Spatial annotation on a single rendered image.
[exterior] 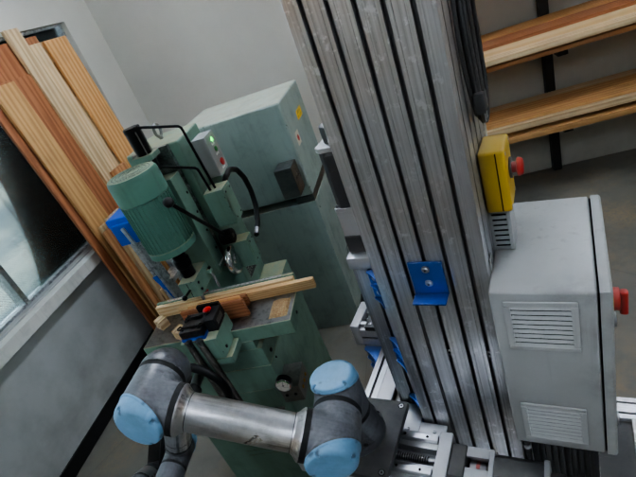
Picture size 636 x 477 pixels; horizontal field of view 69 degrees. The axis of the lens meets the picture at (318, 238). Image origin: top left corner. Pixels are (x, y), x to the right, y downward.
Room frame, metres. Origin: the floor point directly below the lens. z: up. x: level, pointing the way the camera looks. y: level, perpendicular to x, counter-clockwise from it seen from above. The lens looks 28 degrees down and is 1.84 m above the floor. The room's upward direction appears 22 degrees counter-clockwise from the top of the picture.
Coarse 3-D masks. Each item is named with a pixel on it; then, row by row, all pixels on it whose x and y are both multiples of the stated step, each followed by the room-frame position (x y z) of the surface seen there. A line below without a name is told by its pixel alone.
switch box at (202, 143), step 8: (200, 136) 1.80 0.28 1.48; (208, 136) 1.80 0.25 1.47; (192, 144) 1.78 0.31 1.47; (200, 144) 1.77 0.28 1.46; (208, 144) 1.77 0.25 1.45; (216, 144) 1.84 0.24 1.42; (200, 152) 1.78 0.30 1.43; (208, 152) 1.77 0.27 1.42; (216, 152) 1.80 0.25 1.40; (208, 160) 1.77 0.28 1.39; (216, 160) 1.77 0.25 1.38; (224, 160) 1.84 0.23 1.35; (208, 168) 1.77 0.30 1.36; (216, 168) 1.77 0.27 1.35; (224, 168) 1.81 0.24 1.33; (216, 176) 1.77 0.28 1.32
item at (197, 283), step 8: (192, 264) 1.63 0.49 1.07; (200, 264) 1.61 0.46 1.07; (200, 272) 1.56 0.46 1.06; (184, 280) 1.53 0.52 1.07; (192, 280) 1.51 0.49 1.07; (200, 280) 1.53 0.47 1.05; (208, 280) 1.58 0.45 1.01; (184, 288) 1.51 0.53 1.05; (192, 288) 1.50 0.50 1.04; (200, 288) 1.51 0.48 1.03; (192, 296) 1.51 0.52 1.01
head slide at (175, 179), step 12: (168, 180) 1.62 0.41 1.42; (180, 180) 1.67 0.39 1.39; (180, 192) 1.63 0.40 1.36; (180, 204) 1.62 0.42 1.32; (192, 204) 1.67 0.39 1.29; (192, 228) 1.62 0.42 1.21; (204, 228) 1.66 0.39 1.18; (204, 240) 1.62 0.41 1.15; (192, 252) 1.63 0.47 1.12; (204, 252) 1.62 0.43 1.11; (216, 252) 1.66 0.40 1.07; (216, 264) 1.62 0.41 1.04
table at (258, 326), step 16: (256, 304) 1.46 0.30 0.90; (272, 304) 1.42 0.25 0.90; (176, 320) 1.57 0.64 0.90; (240, 320) 1.40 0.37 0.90; (256, 320) 1.36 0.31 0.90; (272, 320) 1.33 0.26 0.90; (288, 320) 1.29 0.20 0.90; (160, 336) 1.50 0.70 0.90; (240, 336) 1.35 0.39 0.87; (256, 336) 1.33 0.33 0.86; (272, 336) 1.32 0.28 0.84
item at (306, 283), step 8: (296, 280) 1.45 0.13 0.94; (304, 280) 1.43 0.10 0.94; (312, 280) 1.42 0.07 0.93; (264, 288) 1.48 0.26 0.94; (272, 288) 1.46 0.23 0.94; (280, 288) 1.45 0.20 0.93; (288, 288) 1.45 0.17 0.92; (296, 288) 1.44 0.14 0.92; (304, 288) 1.43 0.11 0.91; (312, 288) 1.42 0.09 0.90; (248, 296) 1.49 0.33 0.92; (256, 296) 1.48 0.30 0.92; (264, 296) 1.47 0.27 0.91; (272, 296) 1.47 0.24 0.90; (192, 304) 1.57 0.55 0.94
